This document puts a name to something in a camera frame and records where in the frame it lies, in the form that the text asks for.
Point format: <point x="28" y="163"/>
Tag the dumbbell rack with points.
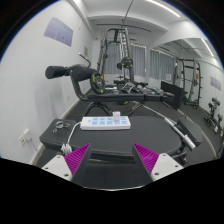
<point x="213" y="119"/>

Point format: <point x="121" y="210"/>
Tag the black yellow weight plate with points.
<point x="97" y="83"/>

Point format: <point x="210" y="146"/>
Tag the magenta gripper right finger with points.
<point x="156" y="165"/>

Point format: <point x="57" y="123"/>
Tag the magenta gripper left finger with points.
<point x="71" y="166"/>

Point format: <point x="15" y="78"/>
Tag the silver barbell bar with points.
<point x="185" y="137"/>

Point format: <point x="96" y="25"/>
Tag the white wall socket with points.
<point x="24" y="137"/>

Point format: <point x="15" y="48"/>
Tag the white blue power strip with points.
<point x="105" y="123"/>

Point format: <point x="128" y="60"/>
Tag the wall poster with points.
<point x="59" y="31"/>

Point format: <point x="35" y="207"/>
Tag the white charger plug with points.
<point x="116" y="116"/>

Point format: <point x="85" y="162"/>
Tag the grey power rack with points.
<point x="115" y="53"/>

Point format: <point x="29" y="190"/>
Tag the black padded gym bench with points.
<point x="150" y="132"/>

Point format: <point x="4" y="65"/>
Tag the black weight bench machine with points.
<point x="99" y="98"/>

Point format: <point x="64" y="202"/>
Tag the black squat rack right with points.
<point x="191" y="86"/>

